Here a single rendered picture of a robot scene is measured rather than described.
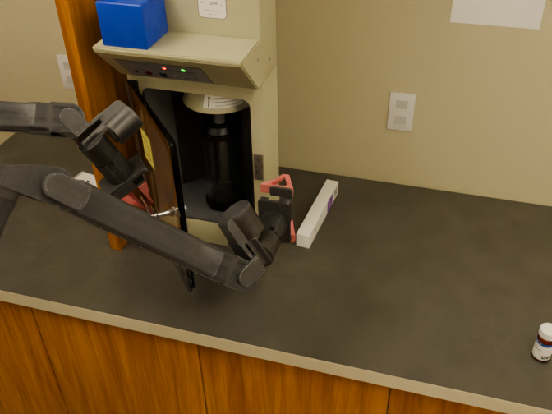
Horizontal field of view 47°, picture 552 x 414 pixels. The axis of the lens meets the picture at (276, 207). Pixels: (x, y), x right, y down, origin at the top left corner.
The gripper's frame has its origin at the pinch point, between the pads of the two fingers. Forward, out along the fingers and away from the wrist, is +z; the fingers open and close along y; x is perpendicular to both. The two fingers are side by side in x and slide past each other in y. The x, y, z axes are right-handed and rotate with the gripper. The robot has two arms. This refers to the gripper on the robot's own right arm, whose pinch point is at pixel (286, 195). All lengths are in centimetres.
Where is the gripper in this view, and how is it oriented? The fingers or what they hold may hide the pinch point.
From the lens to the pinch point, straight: 135.2
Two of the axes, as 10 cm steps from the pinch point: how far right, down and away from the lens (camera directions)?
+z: 2.7, -5.9, 7.6
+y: -0.5, -7.9, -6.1
